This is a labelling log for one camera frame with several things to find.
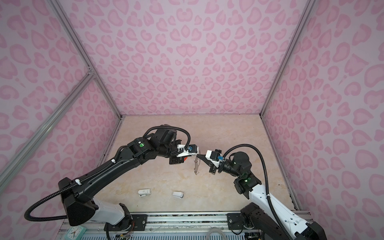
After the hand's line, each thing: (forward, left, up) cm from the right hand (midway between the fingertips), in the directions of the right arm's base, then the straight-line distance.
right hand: (199, 154), depth 67 cm
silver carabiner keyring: (-2, +1, -5) cm, 5 cm away
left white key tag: (-10, +30, -24) cm, 40 cm away
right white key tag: (-10, +11, -26) cm, 30 cm away
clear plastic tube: (-25, -8, -26) cm, 37 cm away
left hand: (+4, +5, -2) cm, 6 cm away
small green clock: (-28, +57, -24) cm, 68 cm away
